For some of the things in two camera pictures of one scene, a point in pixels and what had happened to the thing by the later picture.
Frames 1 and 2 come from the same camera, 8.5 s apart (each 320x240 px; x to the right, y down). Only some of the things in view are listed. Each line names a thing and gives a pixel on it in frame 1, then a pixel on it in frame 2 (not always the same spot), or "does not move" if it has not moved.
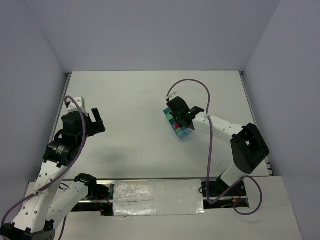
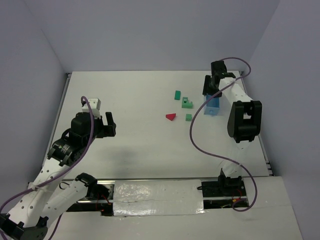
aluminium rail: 139,179 does not move
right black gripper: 180,120 → 212,85
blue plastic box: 181,132 → 213,106
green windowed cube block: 170,115 → 185,101
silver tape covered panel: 157,197 does not move
